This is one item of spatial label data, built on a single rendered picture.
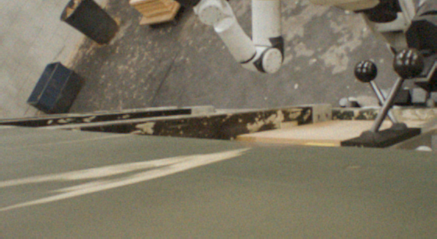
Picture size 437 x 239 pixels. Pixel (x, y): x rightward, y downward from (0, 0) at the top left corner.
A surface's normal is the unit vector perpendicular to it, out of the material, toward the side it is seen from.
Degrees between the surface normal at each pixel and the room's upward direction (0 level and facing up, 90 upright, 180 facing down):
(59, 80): 90
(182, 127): 90
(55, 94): 90
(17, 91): 90
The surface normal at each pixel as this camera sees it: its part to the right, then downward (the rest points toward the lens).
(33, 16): 0.70, 0.08
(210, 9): 0.07, 0.70
